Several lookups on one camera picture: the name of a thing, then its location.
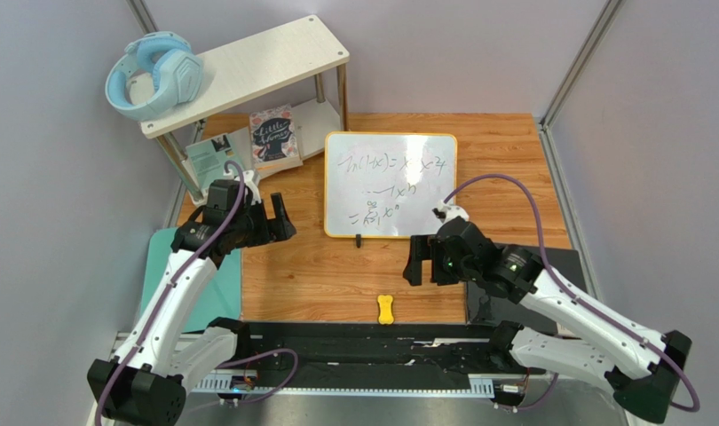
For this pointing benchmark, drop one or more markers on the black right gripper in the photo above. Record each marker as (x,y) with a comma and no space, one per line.
(433,260)

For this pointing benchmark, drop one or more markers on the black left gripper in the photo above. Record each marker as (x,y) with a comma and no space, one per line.
(276,230)

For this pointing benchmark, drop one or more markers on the yellow bone shaped eraser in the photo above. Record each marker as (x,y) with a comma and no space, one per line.
(385,313)

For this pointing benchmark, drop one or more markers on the yellow framed whiteboard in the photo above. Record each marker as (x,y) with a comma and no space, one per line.
(386,185)

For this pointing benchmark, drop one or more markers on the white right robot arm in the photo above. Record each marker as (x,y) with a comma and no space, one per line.
(639,366)

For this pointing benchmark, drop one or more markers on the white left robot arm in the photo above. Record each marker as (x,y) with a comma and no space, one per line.
(147,380)

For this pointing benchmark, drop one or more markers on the black mat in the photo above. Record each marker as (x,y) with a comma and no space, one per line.
(485,310)

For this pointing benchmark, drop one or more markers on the teal booklet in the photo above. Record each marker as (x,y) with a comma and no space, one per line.
(209,156)

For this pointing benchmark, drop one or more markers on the teal mat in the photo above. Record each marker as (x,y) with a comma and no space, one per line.
(221,297)

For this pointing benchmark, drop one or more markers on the white wooden shelf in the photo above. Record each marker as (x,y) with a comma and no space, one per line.
(247,69)

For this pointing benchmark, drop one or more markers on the light blue headphones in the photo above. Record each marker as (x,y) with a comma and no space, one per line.
(176,75)

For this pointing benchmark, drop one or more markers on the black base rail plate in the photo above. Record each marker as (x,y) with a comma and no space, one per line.
(322,355)

